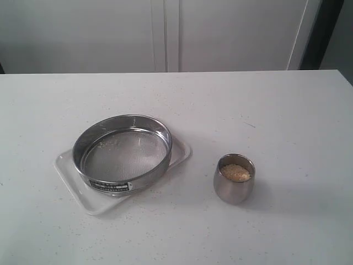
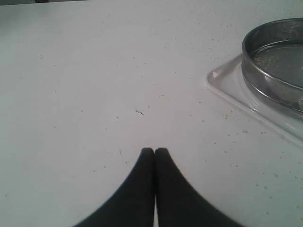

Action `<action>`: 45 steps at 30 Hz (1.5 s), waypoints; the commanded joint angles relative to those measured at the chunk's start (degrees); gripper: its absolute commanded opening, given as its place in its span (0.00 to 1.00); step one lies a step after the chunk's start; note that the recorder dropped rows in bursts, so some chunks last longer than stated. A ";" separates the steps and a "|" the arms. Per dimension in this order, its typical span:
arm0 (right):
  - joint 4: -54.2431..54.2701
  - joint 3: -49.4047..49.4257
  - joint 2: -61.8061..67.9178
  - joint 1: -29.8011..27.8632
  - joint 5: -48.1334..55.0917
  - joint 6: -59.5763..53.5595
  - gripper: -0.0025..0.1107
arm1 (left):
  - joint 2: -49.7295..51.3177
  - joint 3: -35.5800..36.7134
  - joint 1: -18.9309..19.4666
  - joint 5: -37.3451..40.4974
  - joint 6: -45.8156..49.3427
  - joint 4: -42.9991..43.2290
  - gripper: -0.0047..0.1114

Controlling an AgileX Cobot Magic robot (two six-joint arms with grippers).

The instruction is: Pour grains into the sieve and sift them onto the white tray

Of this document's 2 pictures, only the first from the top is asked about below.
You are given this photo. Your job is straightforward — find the grain mixture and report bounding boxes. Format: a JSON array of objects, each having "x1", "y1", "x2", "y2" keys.
[{"x1": 221, "y1": 164, "x2": 251, "y2": 182}]

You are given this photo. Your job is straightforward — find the white cabinet doors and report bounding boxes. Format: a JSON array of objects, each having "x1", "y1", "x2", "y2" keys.
[{"x1": 1, "y1": 1, "x2": 307, "y2": 73}]

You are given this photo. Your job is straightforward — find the dark vertical post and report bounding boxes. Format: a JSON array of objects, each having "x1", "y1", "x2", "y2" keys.
[{"x1": 299, "y1": 0, "x2": 344, "y2": 70}]

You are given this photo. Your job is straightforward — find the white rectangular tray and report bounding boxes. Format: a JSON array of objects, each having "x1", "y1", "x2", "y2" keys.
[{"x1": 54, "y1": 135, "x2": 192, "y2": 216}]

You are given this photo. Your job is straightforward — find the round steel mesh sieve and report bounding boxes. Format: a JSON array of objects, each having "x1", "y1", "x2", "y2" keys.
[{"x1": 72, "y1": 115, "x2": 173, "y2": 197}]

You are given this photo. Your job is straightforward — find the stainless steel cup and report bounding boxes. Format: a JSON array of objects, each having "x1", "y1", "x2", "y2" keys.
[{"x1": 213, "y1": 153, "x2": 255, "y2": 205}]

